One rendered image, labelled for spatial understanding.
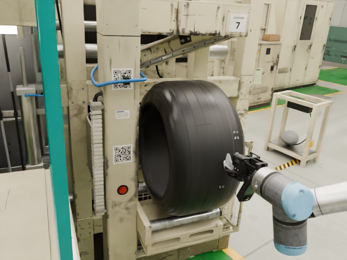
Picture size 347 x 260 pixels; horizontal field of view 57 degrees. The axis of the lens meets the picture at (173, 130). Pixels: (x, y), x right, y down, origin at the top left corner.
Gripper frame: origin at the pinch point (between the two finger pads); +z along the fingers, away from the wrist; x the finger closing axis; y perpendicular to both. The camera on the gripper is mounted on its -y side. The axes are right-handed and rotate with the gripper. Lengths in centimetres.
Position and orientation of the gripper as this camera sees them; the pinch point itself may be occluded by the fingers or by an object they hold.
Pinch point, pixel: (226, 164)
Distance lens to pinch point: 117.1
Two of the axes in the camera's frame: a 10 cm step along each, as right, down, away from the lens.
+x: -9.2, 0.9, -3.7
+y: 0.1, -9.7, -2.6
